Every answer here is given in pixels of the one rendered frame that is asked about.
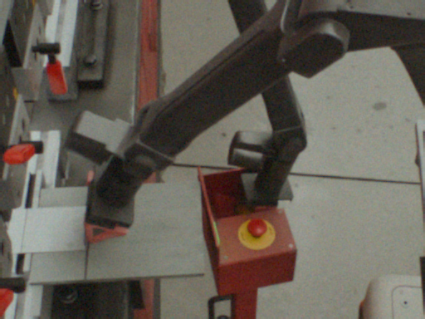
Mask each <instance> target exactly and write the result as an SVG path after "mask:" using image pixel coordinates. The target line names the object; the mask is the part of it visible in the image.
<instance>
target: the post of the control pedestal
mask: <svg viewBox="0 0 425 319"><path fill-rule="evenodd" d="M233 297H234V301H233V300H232V299H231V319H256V313H257V298H258V288H253V290H249V291H245V292H236V293H233Z"/></svg>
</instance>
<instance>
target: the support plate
mask: <svg viewBox="0 0 425 319"><path fill-rule="evenodd" d="M87 193H88V187H70V188H50V189H42V191H41V199H40V205H39V209H48V208H68V207H86V206H84V204H86V202H87ZM128 230H129V232H128V233H127V234H126V235H122V236H117V237H111V238H106V239H104V240H101V241H99V242H96V243H93V242H90V246H89V257H88V268H87V279H84V278H85V258H86V250H85V251H66V252H49V253H32V263H31V269H30V277H29V284H30V285H47V284H62V283H77V282H107V281H117V282H122V280H130V281H138V279H143V280H153V278H158V279H169V277H177V278H183V277H199V276H204V266H203V226H202V206H201V186H200V182H185V183H165V184H142V185H141V187H140V188H139V190H138V193H137V194H136V195H135V202H134V223H133V225H132V226H131V227H130V228H128Z"/></svg>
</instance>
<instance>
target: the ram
mask: <svg viewBox="0 0 425 319"><path fill-rule="evenodd" d="M11 1H12V0H2V8H1V9H0V48H1V44H2V37H3V33H4V31H5V28H6V25H7V17H8V13H9V9H10V4H11Z"/></svg>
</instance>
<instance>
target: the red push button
mask: <svg viewBox="0 0 425 319"><path fill-rule="evenodd" d="M267 229H268V226H266V222H265V221H263V220H262V219H259V218H254V219H252V220H251V221H249V223H248V225H247V231H248V232H249V233H250V234H251V235H252V236H253V237H254V238H260V237H261V236H262V235H263V234H264V233H265V232H266V230H267Z"/></svg>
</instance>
